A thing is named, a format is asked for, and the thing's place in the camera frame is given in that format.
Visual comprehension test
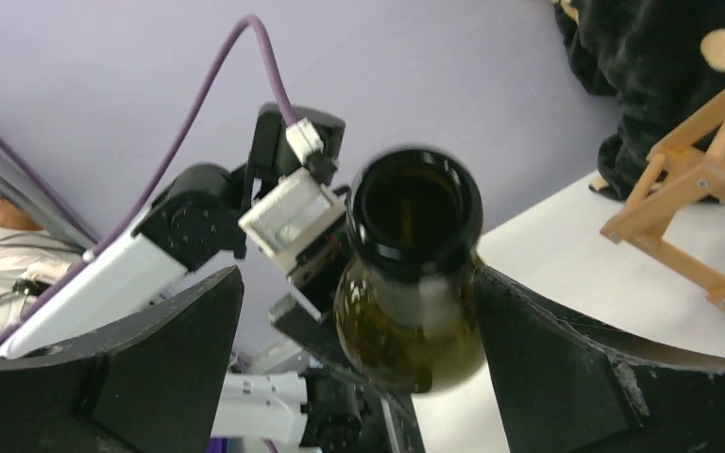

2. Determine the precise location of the person in white shirt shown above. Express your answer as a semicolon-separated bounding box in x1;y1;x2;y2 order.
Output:
0;193;85;361

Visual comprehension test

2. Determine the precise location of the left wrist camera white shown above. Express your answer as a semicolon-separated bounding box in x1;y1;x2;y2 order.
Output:
238;168;345;276

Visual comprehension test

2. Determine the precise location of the dark green wine bottle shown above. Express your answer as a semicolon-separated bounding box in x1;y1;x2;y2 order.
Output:
333;145;485;394

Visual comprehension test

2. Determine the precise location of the black floral blanket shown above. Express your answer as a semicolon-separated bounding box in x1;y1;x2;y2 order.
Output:
553;0;725;201

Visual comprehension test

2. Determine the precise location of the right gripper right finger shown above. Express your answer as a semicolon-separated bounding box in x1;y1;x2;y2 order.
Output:
475;267;725;452

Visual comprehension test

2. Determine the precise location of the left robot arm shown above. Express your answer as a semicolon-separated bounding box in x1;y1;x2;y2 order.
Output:
0;103;346;359

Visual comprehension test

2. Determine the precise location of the wooden wine rack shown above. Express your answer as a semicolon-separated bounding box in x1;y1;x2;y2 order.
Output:
600;89;725;310

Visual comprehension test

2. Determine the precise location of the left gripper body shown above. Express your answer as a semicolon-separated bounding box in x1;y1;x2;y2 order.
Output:
230;103;377;377

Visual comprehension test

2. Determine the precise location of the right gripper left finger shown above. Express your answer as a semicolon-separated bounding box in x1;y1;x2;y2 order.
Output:
0;267;244;452

